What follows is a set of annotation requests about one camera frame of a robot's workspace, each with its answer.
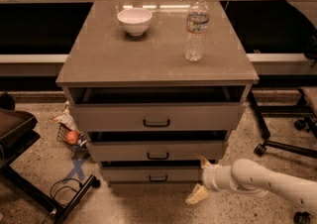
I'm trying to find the grey drawer cabinet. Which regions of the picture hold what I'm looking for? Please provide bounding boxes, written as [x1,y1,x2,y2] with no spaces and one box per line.
[56,0,259,170]

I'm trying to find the black chair left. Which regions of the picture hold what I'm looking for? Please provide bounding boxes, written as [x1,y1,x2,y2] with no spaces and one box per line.
[0,91,97,224]

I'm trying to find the black wire basket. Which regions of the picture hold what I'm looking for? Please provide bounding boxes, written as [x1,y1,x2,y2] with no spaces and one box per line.
[56,124,87,153]

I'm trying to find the grey bottom drawer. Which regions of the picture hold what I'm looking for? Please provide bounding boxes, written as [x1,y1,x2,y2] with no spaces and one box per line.
[100,167,201,183]

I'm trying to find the clear plastic water bottle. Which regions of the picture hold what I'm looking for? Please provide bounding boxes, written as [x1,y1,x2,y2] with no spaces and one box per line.
[184,0,210,61]

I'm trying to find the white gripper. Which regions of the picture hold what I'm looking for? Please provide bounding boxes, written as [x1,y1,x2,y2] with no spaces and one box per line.
[185,155,220,205]

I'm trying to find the grey middle drawer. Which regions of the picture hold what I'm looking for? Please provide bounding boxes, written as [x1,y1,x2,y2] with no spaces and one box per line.
[87,141,228,162]

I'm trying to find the snack bag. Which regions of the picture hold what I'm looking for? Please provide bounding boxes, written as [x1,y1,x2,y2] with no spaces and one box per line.
[54,101,78,131]

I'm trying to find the white ceramic bowl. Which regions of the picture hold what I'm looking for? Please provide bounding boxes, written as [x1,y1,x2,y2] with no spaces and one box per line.
[117,8,153,36]

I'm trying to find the black cable on floor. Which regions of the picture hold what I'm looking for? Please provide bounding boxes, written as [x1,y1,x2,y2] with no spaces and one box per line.
[42,177,85,224]

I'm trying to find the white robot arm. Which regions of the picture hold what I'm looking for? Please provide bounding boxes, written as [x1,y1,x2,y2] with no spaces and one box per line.
[185,156,317,216]

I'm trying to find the red apple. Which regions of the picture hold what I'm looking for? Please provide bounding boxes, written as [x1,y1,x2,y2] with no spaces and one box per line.
[65,131,79,145]

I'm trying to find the grey top drawer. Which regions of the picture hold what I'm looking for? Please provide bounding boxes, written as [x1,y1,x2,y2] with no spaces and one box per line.
[70,103,245,132]

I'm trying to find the grey drawer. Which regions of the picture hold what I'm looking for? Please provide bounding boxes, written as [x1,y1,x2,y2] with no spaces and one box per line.
[87,141,228,162]
[70,103,245,132]
[100,167,201,183]

